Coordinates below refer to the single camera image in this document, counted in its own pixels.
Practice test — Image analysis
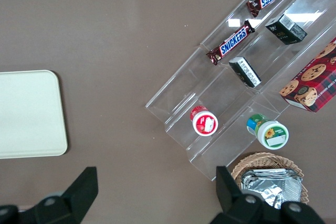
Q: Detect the cream rectangular plastic tray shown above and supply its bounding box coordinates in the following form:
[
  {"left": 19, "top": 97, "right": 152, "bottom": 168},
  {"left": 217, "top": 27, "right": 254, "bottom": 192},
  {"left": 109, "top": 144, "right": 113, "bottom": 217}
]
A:
[{"left": 0, "top": 69, "right": 68, "bottom": 159}]

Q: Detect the red chocolate chip cookie box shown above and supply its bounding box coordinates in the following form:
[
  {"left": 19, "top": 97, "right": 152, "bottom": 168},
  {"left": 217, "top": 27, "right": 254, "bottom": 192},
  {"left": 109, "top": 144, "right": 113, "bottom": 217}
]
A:
[{"left": 279, "top": 37, "right": 336, "bottom": 113}]

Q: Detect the green white lidded jar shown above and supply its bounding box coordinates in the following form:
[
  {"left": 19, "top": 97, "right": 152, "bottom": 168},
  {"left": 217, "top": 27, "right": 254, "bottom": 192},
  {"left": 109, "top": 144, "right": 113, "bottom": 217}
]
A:
[{"left": 246, "top": 113, "right": 290, "bottom": 151}]

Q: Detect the wicker basket holding foil trays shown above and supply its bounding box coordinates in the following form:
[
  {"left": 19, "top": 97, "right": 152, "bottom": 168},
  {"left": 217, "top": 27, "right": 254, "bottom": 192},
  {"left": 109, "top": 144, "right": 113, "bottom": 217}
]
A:
[{"left": 230, "top": 152, "right": 310, "bottom": 206}]

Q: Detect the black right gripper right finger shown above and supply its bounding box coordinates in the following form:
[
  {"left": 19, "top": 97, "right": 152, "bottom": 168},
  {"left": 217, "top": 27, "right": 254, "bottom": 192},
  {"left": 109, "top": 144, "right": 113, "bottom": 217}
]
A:
[{"left": 209, "top": 165, "right": 282, "bottom": 224}]

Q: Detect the red lidded small jar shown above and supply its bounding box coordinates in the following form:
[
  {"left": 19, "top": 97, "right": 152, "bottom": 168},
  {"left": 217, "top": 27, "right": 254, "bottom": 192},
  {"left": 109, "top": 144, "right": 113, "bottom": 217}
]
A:
[{"left": 190, "top": 105, "right": 219, "bottom": 137}]

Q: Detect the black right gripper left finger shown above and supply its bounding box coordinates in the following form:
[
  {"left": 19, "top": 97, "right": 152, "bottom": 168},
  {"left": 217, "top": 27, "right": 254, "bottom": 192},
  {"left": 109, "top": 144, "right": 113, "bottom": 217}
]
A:
[{"left": 18, "top": 166, "right": 99, "bottom": 224}]

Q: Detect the silver aluminium foil tray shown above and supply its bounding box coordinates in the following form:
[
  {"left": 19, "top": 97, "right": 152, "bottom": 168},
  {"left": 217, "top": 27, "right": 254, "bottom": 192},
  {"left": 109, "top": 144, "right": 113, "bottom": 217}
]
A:
[{"left": 240, "top": 168, "right": 303, "bottom": 210}]

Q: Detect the clear acrylic stepped display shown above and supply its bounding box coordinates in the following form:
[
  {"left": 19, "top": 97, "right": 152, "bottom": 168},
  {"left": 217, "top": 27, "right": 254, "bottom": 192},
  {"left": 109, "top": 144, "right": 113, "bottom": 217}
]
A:
[{"left": 145, "top": 0, "right": 336, "bottom": 182}]

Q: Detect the dark green tea box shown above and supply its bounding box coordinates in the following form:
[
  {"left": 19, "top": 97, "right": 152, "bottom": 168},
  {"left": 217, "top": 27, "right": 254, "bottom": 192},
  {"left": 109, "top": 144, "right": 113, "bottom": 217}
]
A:
[
  {"left": 228, "top": 57, "right": 262, "bottom": 89},
  {"left": 265, "top": 13, "right": 308, "bottom": 46}
]

